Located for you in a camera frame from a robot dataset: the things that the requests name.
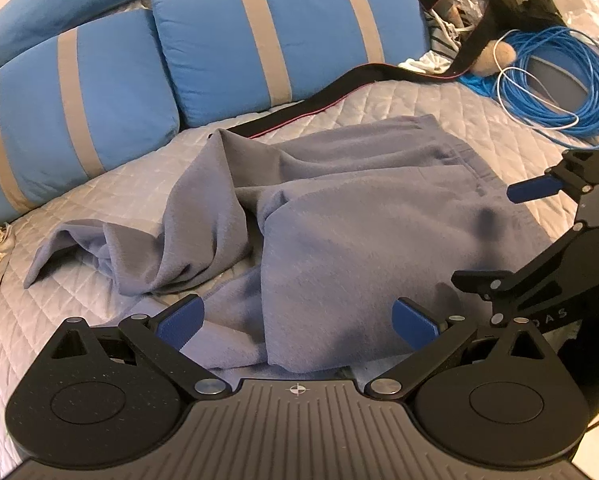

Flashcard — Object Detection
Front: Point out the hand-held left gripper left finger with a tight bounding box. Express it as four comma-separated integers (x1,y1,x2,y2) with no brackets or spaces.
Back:
51,296,230,403

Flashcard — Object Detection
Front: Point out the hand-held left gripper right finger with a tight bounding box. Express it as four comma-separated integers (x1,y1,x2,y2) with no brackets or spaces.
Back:
364,297,550,401

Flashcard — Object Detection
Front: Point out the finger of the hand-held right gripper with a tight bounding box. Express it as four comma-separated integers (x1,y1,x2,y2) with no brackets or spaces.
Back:
452,227,595,323
507,149,599,204

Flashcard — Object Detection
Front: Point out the grey-blue fleece cloth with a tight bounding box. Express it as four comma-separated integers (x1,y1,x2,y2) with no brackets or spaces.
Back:
24,114,555,376

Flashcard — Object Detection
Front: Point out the person's right forearm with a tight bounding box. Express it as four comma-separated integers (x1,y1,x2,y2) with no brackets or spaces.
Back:
554,310,599,426

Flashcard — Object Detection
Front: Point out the beige teddy bear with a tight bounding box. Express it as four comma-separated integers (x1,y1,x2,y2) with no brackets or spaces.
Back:
469,39,519,78

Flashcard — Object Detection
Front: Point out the white cloth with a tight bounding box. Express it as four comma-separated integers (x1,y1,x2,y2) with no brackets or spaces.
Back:
397,50,460,76

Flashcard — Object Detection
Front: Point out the striped cloth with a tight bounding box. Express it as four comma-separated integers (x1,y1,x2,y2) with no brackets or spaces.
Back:
424,7,473,61

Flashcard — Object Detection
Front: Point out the blue pillow with grey stripes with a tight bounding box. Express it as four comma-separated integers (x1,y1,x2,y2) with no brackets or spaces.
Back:
152,0,430,128
0,7,181,233

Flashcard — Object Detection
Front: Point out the plain blue pillow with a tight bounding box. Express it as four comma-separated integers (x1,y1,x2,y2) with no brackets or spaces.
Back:
0,0,180,81

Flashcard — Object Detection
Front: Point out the white cable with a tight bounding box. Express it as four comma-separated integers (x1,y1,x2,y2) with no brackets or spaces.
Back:
496,30,599,133

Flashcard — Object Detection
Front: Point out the blue cable coil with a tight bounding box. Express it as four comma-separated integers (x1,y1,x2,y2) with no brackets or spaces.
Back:
467,27,599,148

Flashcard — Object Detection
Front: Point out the black strap with red edge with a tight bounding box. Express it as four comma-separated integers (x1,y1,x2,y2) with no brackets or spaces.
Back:
227,0,520,139

